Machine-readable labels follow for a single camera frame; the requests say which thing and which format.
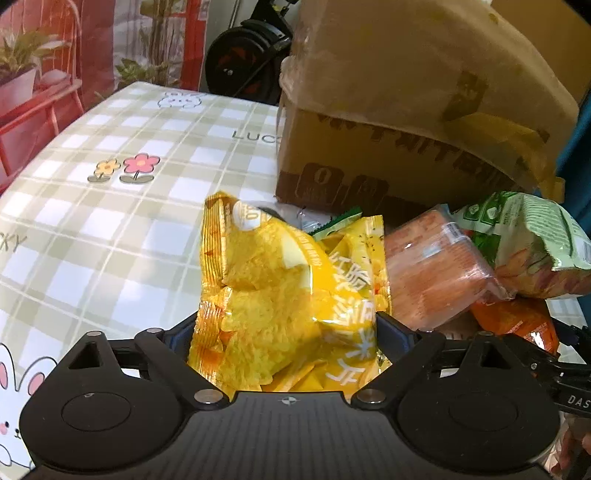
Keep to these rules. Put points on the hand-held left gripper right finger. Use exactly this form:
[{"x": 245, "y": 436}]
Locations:
[{"x": 392, "y": 333}]

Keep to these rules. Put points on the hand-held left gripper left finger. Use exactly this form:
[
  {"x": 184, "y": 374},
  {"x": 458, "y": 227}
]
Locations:
[{"x": 175, "y": 342}]

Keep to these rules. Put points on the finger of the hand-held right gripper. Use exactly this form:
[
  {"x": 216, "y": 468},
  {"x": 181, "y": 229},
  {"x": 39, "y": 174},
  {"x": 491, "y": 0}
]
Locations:
[
  {"x": 572, "y": 333},
  {"x": 531, "y": 355}
]

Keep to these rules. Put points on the orange red snack packet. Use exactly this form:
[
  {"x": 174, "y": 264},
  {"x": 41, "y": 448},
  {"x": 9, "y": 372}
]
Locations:
[{"x": 512, "y": 318}]

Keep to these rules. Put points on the clear orange snack packet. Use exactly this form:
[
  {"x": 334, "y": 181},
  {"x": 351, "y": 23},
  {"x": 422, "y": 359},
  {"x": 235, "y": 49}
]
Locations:
[{"x": 434, "y": 272}]

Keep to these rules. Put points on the yellow chip packet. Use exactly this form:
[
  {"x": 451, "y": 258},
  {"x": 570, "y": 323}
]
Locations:
[{"x": 272, "y": 300}]

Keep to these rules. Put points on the green snack packet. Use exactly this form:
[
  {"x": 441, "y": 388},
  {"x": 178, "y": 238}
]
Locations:
[{"x": 531, "y": 230}]

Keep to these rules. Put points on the brown cardboard box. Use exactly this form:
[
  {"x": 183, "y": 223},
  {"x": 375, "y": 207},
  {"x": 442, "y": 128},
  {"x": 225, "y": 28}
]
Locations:
[{"x": 392, "y": 92}]

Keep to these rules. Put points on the person's right hand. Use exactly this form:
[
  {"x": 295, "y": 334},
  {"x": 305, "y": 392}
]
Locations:
[{"x": 570, "y": 454}]

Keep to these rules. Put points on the small green edged packet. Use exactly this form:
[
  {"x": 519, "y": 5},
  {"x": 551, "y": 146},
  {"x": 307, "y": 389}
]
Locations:
[{"x": 339, "y": 220}]

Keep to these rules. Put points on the checked tablecloth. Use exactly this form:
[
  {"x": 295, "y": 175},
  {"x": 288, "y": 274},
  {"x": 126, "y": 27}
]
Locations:
[{"x": 115, "y": 230}]

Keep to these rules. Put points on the teal curtain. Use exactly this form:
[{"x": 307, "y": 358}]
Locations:
[{"x": 577, "y": 161}]

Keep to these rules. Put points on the black exercise bike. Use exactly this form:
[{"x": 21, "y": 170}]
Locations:
[{"x": 244, "y": 55}]

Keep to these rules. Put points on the red printed backdrop cloth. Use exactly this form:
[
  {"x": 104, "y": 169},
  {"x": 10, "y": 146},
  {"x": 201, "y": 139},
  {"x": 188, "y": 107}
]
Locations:
[{"x": 92, "y": 46}]

